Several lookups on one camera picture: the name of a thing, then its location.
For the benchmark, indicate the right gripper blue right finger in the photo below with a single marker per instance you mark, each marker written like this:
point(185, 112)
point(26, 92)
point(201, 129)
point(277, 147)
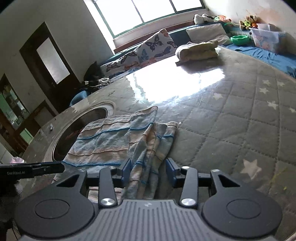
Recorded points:
point(173, 172)

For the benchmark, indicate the white plush toy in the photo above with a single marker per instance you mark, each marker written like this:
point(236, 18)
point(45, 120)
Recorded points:
point(201, 19)

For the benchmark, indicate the round black induction cooktop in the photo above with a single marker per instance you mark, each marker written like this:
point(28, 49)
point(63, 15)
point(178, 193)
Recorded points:
point(69, 135)

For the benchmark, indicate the folded yellow floral blanket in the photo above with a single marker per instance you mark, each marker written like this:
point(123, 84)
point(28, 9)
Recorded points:
point(200, 51)

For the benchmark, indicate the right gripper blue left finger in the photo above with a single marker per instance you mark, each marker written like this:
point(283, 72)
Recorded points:
point(123, 173)

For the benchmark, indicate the blue striped knit garment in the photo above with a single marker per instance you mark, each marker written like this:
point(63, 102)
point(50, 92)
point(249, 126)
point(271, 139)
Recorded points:
point(111, 141)

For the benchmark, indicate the green plastic bowl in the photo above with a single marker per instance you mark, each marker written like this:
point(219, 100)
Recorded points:
point(240, 40)

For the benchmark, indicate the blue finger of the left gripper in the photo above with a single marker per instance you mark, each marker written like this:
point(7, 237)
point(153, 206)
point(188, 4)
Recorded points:
point(40, 169)

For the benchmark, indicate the black bag on sofa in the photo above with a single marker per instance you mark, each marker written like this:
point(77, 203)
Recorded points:
point(93, 78)

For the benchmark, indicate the colourful plush toy pile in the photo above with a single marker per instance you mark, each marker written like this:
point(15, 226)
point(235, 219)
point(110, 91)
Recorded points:
point(248, 23)

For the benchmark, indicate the upright butterfly print pillow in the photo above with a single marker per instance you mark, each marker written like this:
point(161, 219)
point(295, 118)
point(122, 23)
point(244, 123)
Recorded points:
point(156, 48)

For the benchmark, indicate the green window frame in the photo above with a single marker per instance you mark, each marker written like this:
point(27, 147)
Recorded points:
point(122, 16)

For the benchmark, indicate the clear plastic storage box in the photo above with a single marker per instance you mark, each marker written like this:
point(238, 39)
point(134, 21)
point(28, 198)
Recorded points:
point(268, 37)

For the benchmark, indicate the grey quilted star table cover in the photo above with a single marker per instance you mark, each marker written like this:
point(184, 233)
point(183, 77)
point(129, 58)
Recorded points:
point(235, 114)

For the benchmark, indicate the grey plain pillow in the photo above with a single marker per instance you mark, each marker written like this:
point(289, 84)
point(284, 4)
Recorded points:
point(207, 33)

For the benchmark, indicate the blue sofa bench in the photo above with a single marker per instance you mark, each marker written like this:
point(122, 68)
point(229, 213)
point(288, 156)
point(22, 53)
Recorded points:
point(285, 63)

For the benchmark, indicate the dark wooden cabinet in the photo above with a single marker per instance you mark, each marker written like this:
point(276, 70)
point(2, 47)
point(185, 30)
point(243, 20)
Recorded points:
point(18, 125)

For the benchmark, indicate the white pink plastic bag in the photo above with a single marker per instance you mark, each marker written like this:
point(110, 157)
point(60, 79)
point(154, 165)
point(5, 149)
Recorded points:
point(17, 160)

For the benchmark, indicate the orange green plush toy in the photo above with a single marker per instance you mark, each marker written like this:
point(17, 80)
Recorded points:
point(222, 18)

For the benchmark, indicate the long butterfly print cushion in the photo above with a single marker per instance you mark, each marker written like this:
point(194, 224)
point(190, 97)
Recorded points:
point(123, 64)

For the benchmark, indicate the dark wooden door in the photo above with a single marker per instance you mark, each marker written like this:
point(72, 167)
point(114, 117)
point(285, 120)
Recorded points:
point(50, 68)

